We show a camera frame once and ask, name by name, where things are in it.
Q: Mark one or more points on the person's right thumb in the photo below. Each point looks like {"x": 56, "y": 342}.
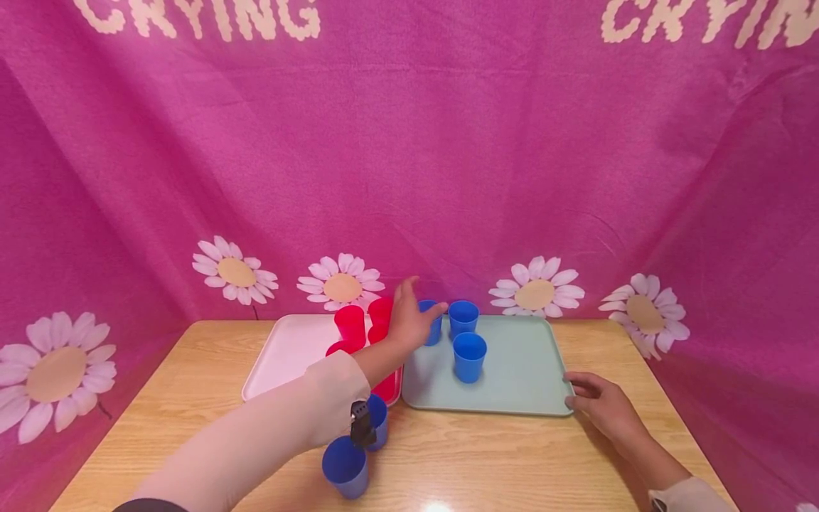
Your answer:
{"x": 579, "y": 404}

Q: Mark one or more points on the person's right hand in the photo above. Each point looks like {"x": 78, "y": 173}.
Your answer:
{"x": 608, "y": 409}

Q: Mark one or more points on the pink tray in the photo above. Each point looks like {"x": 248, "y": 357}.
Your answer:
{"x": 288, "y": 352}

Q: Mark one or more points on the person's left forearm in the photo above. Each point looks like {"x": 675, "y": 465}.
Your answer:
{"x": 269, "y": 434}

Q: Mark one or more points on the blue plastic cup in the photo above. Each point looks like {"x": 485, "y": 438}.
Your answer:
{"x": 435, "y": 333}
{"x": 463, "y": 318}
{"x": 469, "y": 359}
{"x": 345, "y": 469}
{"x": 381, "y": 423}

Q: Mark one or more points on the black wrist band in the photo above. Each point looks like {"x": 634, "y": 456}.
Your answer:
{"x": 361, "y": 425}

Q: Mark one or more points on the person's right index finger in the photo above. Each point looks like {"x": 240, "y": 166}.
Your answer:
{"x": 581, "y": 381}

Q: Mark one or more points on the light green tray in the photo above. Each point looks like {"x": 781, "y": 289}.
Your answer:
{"x": 521, "y": 370}

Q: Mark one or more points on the person's left hand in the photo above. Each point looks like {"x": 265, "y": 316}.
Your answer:
{"x": 404, "y": 323}

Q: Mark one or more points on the person's left index finger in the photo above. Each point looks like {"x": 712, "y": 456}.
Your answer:
{"x": 405, "y": 290}

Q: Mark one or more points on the person's right forearm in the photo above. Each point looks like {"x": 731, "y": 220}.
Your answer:
{"x": 672, "y": 473}

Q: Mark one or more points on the person's left thumb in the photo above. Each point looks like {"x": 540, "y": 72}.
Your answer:
{"x": 434, "y": 311}

